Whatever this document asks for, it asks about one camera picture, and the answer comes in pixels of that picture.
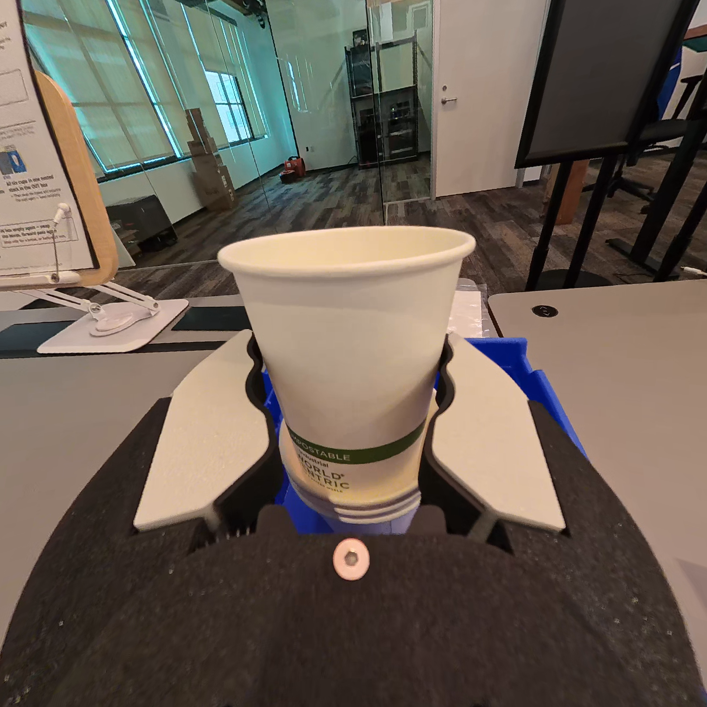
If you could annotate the white door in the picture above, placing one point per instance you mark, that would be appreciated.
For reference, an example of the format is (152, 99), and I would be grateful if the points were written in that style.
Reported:
(486, 138)

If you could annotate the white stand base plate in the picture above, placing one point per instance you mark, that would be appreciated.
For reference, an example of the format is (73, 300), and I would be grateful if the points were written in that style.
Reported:
(149, 331)

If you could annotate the wooden document stand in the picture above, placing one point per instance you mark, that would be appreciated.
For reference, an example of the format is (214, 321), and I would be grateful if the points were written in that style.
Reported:
(77, 165)

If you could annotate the metal table bolt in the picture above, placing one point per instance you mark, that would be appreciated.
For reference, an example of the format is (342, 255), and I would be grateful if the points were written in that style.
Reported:
(544, 311)

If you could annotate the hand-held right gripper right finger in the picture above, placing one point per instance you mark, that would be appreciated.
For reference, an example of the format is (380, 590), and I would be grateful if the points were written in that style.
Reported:
(491, 442)

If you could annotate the large window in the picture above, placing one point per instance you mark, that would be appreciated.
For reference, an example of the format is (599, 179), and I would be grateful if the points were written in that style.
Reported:
(110, 83)

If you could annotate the black framed panel stand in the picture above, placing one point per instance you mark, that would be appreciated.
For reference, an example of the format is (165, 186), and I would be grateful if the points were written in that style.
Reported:
(674, 210)

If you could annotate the brown cardboard box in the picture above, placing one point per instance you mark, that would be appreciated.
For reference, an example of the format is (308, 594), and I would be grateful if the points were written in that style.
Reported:
(207, 163)
(197, 126)
(203, 148)
(215, 190)

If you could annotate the glass partition panel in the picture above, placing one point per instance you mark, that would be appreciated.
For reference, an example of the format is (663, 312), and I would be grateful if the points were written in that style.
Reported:
(320, 83)

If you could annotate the paper sheet in plastic sleeve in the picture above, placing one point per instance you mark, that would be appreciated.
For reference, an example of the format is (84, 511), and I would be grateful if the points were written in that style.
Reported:
(469, 309)

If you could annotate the printed instruction sheet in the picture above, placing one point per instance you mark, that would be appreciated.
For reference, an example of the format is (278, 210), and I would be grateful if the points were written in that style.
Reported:
(27, 165)

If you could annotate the black metal shelf rack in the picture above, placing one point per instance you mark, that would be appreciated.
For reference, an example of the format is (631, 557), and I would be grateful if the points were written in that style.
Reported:
(364, 138)

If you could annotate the black sign stand with pole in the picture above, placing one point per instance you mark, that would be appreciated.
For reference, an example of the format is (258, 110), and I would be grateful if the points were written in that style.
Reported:
(596, 72)

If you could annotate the black equipment case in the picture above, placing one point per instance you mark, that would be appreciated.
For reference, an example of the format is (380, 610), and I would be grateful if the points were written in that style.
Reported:
(141, 223)

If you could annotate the black office chair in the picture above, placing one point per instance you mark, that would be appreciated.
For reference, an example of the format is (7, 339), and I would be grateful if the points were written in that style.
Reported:
(657, 132)

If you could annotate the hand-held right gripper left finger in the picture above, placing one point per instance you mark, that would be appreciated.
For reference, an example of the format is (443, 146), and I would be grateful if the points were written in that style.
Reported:
(204, 442)

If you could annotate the red floor blower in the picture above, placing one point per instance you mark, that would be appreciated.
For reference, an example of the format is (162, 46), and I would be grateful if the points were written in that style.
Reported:
(292, 168)

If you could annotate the blue plastic bin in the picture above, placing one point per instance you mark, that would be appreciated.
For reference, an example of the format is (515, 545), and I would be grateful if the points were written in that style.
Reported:
(508, 353)

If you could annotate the blue striped jacket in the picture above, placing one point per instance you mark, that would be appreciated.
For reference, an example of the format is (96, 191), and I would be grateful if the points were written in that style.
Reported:
(671, 83)

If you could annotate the wooden beam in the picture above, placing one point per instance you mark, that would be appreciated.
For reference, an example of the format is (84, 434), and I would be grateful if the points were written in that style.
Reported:
(566, 193)

